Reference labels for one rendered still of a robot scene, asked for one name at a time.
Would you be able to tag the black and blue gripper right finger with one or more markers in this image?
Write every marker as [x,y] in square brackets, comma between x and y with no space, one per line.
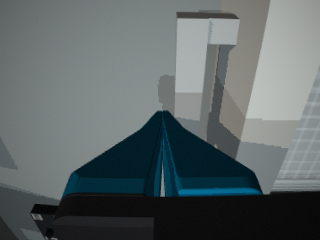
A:
[193,167]

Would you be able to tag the grey drawer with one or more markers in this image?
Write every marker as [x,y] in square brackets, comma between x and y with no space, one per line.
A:
[262,78]

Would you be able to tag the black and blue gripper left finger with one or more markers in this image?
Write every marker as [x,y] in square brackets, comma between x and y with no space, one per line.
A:
[128,167]

